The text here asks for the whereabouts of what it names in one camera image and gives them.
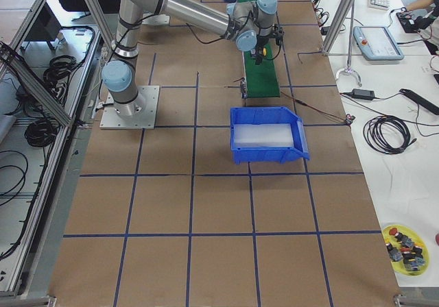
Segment right teach pendant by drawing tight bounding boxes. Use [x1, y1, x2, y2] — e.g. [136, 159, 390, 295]
[353, 26, 404, 61]

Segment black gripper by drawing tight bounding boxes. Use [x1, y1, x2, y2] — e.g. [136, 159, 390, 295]
[254, 35, 270, 65]

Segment black power adapter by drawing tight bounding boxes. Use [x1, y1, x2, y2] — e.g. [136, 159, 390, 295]
[351, 88, 375, 101]

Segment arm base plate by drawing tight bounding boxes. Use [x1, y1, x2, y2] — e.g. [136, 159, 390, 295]
[141, 12, 170, 26]
[100, 86, 160, 130]

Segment right white foam pad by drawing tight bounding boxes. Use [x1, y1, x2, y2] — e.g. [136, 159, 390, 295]
[232, 123, 294, 148]

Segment coiled black cable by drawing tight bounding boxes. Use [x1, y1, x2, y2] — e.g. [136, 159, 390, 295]
[362, 114, 412, 156]

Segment yellow plate of buttons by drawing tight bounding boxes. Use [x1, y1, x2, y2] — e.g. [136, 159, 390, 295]
[381, 224, 429, 276]

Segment right blue bin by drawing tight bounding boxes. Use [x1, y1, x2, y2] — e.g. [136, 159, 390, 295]
[230, 107, 310, 164]

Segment green conveyor belt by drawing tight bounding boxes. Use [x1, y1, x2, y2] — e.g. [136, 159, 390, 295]
[230, 0, 284, 99]

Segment aluminium frame post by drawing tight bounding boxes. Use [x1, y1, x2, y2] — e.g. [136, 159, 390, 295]
[321, 0, 354, 55]

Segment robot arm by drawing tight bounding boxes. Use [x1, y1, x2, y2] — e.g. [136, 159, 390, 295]
[102, 0, 283, 119]

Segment red black conveyor wires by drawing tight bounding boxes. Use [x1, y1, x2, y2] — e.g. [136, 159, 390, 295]
[279, 93, 355, 125]

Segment person hand on controller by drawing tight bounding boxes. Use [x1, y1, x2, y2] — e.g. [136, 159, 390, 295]
[405, 1, 422, 12]

